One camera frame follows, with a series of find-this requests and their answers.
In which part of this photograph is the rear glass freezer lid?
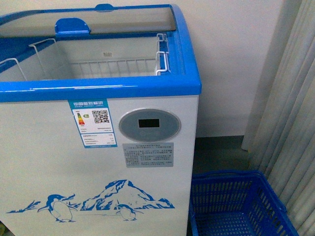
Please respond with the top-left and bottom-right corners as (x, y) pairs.
(0, 4), (175, 25)

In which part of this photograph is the white wire freezer basket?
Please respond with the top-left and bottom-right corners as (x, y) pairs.
(0, 33), (170, 82)

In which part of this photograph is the grey curtain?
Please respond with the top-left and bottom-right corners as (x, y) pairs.
(242, 0), (315, 236)

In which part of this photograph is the blue plastic basket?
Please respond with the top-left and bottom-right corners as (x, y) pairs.
(189, 171), (298, 236)

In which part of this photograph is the glass sliding freezer lid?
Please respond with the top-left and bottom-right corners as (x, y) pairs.
(0, 17), (176, 37)

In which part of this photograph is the white chest freezer with penguins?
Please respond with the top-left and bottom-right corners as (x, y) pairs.
(0, 4), (202, 236)

